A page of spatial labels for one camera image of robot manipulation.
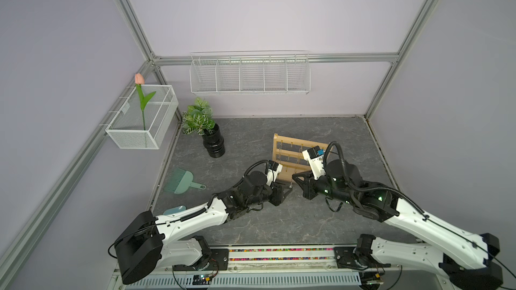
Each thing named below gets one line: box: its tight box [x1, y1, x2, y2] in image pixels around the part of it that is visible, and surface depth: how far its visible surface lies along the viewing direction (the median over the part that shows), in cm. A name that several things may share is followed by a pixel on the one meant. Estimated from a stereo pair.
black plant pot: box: [201, 122, 226, 158], surface depth 99 cm
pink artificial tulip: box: [134, 73, 157, 131], surface depth 81 cm
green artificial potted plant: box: [182, 97, 216, 136], surface depth 86 cm
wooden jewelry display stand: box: [272, 133, 329, 182], surface depth 79 cm
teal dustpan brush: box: [163, 167, 207, 195], surface depth 96 cm
